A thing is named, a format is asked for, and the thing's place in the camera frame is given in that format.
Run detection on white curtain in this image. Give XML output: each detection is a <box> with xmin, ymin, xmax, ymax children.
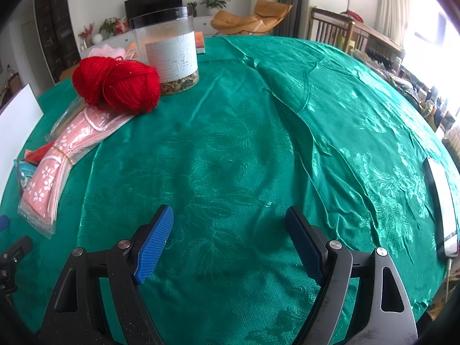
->
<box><xmin>375</xmin><ymin>0</ymin><xmax>417</xmax><ymax>45</ymax></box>

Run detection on large green potted plant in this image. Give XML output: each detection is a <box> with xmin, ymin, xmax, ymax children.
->
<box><xmin>199</xmin><ymin>0</ymin><xmax>231</xmax><ymax>10</ymax></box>

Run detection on orange lounge chair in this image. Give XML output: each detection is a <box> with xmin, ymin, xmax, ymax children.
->
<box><xmin>210</xmin><ymin>0</ymin><xmax>293</xmax><ymax>37</ymax></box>

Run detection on clear jar with black lid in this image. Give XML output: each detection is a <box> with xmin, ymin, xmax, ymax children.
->
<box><xmin>129</xmin><ymin>6</ymin><xmax>199</xmax><ymax>96</ymax></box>

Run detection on green plant with red ornaments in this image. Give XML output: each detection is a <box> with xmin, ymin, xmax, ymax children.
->
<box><xmin>99</xmin><ymin>17</ymin><xmax>129</xmax><ymax>37</ymax></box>

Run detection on pile of household clutter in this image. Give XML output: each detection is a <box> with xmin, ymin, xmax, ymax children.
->
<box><xmin>354</xmin><ymin>48</ymin><xmax>460</xmax><ymax>166</ymax></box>

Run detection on dark wooden chair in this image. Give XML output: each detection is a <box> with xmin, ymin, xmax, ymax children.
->
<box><xmin>310</xmin><ymin>6</ymin><xmax>354</xmax><ymax>53</ymax></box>

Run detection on wooden slatted bench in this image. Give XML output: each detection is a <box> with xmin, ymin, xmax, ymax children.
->
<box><xmin>347</xmin><ymin>18</ymin><xmax>405</xmax><ymax>60</ymax></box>

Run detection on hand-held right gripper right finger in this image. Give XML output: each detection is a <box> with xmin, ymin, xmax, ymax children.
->
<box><xmin>285</xmin><ymin>206</ymin><xmax>418</xmax><ymax>345</ymax></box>

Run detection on black smartphone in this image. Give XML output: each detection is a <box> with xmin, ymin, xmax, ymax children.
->
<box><xmin>423</xmin><ymin>157</ymin><xmax>460</xmax><ymax>258</ymax></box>

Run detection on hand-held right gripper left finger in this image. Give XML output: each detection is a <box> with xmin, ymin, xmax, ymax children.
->
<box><xmin>39</xmin><ymin>205</ymin><xmax>174</xmax><ymax>345</ymax></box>

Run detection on black display cabinet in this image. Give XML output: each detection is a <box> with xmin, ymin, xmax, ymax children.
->
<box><xmin>34</xmin><ymin>0</ymin><xmax>81</xmax><ymax>84</ymax></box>

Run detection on red yarn ball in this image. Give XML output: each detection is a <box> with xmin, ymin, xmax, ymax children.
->
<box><xmin>72</xmin><ymin>57</ymin><xmax>121</xmax><ymax>106</ymax></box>
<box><xmin>102</xmin><ymin>61</ymin><xmax>161</xmax><ymax>114</ymax></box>

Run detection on small red packet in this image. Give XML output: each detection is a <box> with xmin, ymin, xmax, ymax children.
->
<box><xmin>25</xmin><ymin>143</ymin><xmax>54</xmax><ymax>162</ymax></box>

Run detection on blue print clear packet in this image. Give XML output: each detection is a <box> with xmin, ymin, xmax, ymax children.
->
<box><xmin>14</xmin><ymin>160</ymin><xmax>37</xmax><ymax>190</ymax></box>

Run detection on orange striped paper packet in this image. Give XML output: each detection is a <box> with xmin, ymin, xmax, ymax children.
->
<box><xmin>122</xmin><ymin>42</ymin><xmax>147</xmax><ymax>61</ymax></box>

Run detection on pink mesh bath pouf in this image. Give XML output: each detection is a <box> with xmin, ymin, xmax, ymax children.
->
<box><xmin>88</xmin><ymin>44</ymin><xmax>126</xmax><ymax>59</ymax></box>

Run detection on red flowers in vase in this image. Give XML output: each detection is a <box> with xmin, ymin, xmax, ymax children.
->
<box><xmin>78</xmin><ymin>23</ymin><xmax>96</xmax><ymax>49</ymax></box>

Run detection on grey curtain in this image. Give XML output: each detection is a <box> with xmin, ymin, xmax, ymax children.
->
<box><xmin>278</xmin><ymin>0</ymin><xmax>311</xmax><ymax>38</ymax></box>

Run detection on green satin tablecloth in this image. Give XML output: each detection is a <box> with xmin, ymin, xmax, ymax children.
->
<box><xmin>0</xmin><ymin>35</ymin><xmax>460</xmax><ymax>345</ymax></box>

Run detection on white cardboard box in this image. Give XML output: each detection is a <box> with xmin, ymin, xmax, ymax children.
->
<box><xmin>0</xmin><ymin>83</ymin><xmax>44</xmax><ymax>202</ymax></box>

